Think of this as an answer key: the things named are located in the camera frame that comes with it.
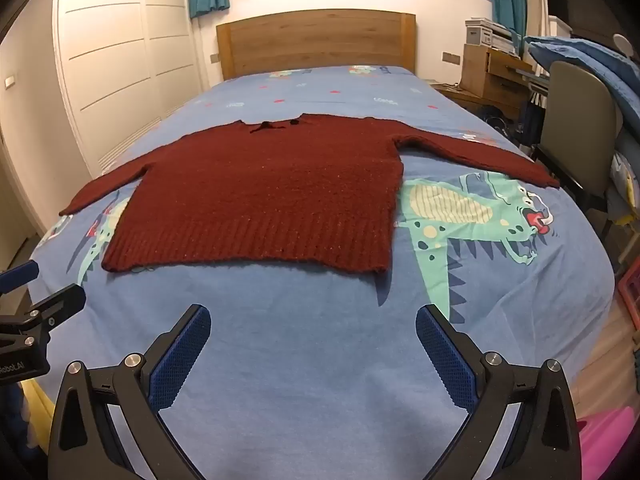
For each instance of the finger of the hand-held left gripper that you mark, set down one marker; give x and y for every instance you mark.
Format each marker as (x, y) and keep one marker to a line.
(60, 302)
(20, 276)

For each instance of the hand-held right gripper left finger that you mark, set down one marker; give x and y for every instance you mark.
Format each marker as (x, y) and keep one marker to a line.
(182, 355)

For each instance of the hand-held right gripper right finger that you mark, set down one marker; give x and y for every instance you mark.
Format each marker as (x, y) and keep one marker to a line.
(445, 355)

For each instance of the dark red knitted sweater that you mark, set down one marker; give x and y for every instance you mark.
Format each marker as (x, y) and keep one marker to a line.
(260, 195)

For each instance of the blue dinosaur print bedsheet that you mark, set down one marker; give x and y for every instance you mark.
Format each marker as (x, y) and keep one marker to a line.
(310, 320)

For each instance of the pink plastic item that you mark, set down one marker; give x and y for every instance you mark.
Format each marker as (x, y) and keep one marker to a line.
(602, 440)

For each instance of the red plastic crate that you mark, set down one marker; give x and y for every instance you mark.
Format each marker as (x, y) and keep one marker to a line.
(631, 290)

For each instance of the white wardrobe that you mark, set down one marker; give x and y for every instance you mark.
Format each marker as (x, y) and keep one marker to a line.
(115, 60)

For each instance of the dark blue bag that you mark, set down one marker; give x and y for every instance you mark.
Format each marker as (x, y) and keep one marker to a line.
(532, 117)

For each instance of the grey chair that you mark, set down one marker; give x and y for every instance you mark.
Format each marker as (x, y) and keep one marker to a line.
(575, 110)

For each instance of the wooden desk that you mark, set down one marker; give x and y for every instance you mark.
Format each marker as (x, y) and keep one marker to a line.
(487, 77)

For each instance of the white printer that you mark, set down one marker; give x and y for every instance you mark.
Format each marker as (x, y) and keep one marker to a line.
(487, 35)

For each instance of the pile of blue bedding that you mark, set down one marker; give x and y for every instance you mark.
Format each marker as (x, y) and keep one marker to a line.
(590, 57)

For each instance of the wooden headboard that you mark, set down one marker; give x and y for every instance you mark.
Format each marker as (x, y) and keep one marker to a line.
(320, 40)

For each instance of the white wall switch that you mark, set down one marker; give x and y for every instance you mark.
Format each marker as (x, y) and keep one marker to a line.
(10, 80)

